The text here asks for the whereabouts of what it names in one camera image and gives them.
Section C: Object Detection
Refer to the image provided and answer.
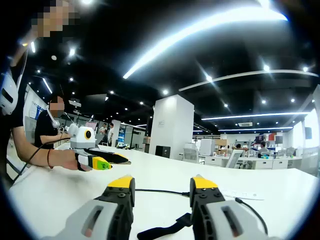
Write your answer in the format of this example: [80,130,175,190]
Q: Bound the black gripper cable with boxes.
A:
[11,136,72,182]

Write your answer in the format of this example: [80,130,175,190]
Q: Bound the white blue notice board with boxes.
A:
[24,84,48,120]

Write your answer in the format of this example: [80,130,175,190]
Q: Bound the long ceiling light strip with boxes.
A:
[122,7,288,80]

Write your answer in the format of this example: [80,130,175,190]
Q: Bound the white desk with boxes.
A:
[7,143,318,240]

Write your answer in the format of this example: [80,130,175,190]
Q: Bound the white square pillar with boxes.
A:
[149,94,195,160]

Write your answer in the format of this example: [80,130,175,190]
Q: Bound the person's black clothed torso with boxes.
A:
[0,37,32,183]

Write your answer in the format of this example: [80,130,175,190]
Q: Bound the person's left hand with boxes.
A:
[53,150,93,173]

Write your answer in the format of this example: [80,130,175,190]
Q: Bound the black Velcro strap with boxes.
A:
[136,212,194,240]

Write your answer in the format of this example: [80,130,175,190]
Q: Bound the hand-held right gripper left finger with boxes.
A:
[47,174,137,240]

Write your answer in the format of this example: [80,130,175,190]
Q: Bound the black cabinet box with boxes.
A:
[155,145,172,159]

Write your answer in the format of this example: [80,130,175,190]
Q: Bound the white tall cabinet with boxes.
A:
[199,138,216,157]

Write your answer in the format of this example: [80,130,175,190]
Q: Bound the grey mesh office chair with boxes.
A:
[183,147,201,164]

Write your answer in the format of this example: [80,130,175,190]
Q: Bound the shelf with coloured boxes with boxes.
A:
[253,133,285,151]

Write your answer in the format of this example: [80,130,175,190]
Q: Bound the black charging cable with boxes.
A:
[135,188,269,236]

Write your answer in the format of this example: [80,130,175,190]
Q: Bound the white chest device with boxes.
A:
[0,71,19,116]

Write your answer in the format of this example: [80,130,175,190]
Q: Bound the red string bracelet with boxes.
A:
[46,148,55,170]

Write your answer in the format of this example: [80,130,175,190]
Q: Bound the white power strip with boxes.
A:
[219,188,266,201]

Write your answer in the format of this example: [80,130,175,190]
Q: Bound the white low cabinets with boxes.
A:
[246,156,302,171]

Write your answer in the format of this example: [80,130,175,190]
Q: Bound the white office chair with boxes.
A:
[225,149,245,169]

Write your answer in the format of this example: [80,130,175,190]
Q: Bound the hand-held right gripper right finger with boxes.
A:
[189,174,273,240]

